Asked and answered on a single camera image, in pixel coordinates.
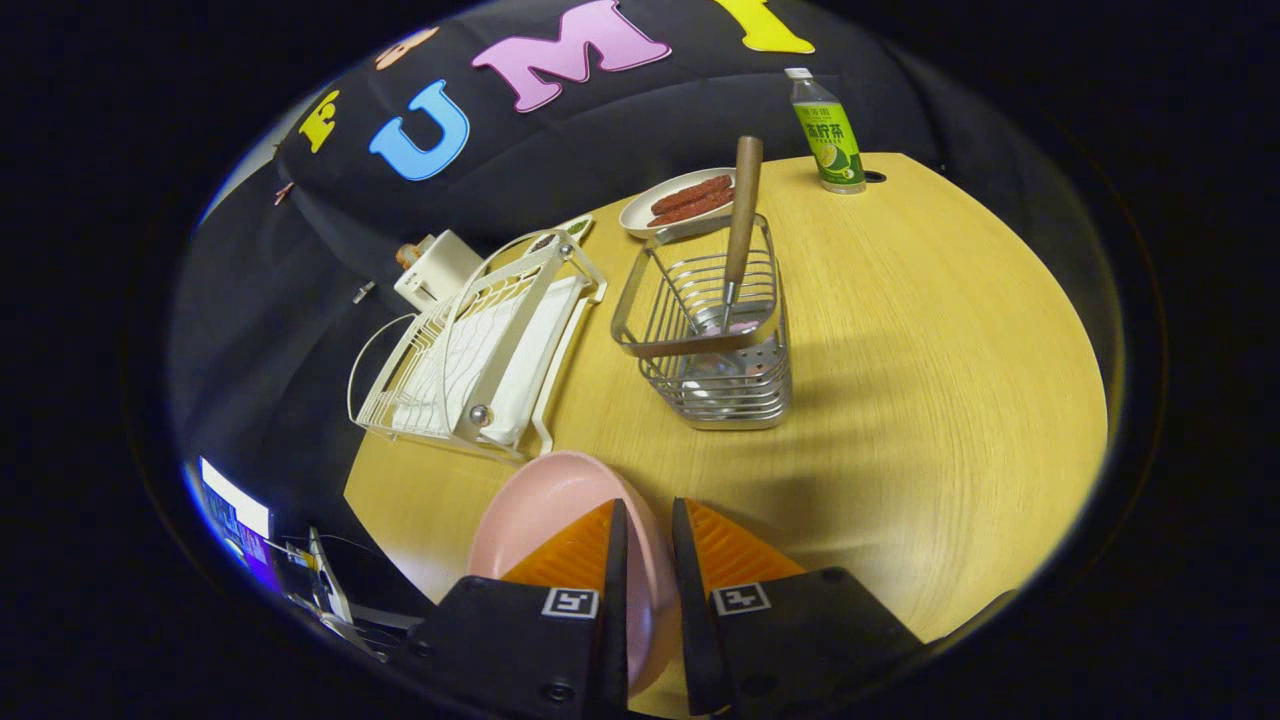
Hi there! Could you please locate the green label drink bottle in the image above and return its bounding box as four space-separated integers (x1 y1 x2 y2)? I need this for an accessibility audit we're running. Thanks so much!
784 67 868 195

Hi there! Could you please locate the white toaster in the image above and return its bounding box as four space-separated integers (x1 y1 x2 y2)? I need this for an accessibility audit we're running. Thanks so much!
394 229 484 313

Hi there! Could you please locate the wooden handle spoon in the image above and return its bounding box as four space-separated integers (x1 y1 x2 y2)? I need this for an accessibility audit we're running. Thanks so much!
685 135 766 396

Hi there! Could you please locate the lit computer screen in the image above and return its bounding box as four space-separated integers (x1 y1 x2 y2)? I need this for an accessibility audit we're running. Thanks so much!
197 456 274 579

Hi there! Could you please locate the small patterned dish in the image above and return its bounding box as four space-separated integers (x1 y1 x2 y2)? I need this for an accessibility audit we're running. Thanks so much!
528 214 597 253

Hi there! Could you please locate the white metal stand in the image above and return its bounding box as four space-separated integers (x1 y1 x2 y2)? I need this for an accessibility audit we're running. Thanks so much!
288 526 429 663

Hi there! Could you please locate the brown sausage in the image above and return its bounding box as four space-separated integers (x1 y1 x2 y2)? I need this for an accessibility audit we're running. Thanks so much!
650 174 734 215
648 188 738 228

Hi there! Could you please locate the white oval plate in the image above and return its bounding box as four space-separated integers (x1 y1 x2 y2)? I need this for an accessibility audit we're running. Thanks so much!
619 166 742 242

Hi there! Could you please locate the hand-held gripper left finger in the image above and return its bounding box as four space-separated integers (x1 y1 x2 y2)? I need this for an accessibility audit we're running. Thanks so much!
405 498 631 720

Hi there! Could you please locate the pink plate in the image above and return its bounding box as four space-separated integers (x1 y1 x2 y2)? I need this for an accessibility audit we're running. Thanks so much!
466 450 683 697

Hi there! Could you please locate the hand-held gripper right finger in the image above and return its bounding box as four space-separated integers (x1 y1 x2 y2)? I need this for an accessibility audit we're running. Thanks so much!
670 497 926 719

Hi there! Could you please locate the metal wire basket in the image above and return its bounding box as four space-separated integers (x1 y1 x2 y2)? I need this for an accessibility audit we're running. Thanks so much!
610 212 794 432

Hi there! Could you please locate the white wire dish rack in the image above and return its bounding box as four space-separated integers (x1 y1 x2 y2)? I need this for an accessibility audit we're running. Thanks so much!
346 229 609 465

